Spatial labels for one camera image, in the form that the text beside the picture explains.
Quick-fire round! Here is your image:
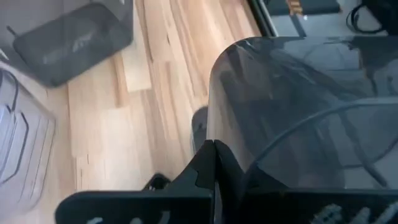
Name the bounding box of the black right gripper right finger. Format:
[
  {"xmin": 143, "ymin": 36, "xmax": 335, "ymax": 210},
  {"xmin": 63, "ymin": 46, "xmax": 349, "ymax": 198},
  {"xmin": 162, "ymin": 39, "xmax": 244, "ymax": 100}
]
[{"xmin": 215, "ymin": 139, "xmax": 398, "ymax": 224}]

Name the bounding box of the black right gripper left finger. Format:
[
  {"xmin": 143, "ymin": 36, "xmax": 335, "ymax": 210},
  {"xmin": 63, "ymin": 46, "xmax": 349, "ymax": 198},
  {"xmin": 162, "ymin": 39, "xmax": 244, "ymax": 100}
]
[{"xmin": 54, "ymin": 139, "xmax": 216, "ymax": 224}]

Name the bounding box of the clear plastic storage bin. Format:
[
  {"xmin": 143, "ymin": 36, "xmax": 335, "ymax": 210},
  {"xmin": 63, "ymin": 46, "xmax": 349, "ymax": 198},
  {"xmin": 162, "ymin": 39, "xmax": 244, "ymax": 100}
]
[
  {"xmin": 190, "ymin": 35, "xmax": 398, "ymax": 191},
  {"xmin": 0, "ymin": 66, "xmax": 57, "ymax": 219}
]

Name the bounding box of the gray plastic storage bin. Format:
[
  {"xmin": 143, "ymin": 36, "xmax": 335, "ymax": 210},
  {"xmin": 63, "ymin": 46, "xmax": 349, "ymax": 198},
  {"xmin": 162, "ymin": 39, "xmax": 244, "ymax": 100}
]
[{"xmin": 11, "ymin": 1, "xmax": 135, "ymax": 88}]

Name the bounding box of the black metal table frame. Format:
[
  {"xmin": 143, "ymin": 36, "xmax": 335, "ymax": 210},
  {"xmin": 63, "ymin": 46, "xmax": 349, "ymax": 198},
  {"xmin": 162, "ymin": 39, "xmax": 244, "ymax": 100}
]
[{"xmin": 248, "ymin": 0, "xmax": 279, "ymax": 37}]

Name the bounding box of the black looped cable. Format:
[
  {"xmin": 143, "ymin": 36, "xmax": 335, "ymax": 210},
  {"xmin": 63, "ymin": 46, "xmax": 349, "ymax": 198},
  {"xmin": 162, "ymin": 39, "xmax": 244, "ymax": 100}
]
[{"xmin": 345, "ymin": 0, "xmax": 398, "ymax": 35}]

